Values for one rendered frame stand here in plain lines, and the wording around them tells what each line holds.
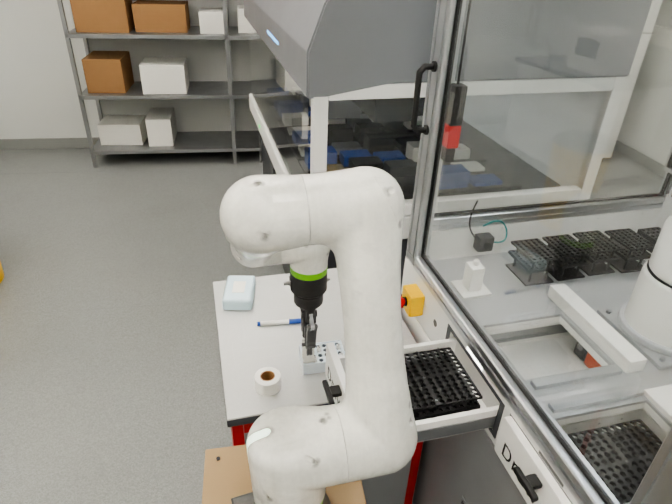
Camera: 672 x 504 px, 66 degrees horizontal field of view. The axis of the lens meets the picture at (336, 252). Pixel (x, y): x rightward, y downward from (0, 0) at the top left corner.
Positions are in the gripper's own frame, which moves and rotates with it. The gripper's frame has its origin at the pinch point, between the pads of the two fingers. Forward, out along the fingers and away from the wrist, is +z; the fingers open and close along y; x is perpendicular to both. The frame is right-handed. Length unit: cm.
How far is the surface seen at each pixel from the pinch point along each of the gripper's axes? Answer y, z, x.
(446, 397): 26.0, -3.4, 29.0
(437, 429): 34.3, -3.2, 23.4
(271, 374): 2.6, 4.6, -10.4
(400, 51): -59, -66, 39
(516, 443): 44, -7, 36
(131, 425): -58, 84, -65
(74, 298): -157, 84, -106
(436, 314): -0.6, -6.8, 36.7
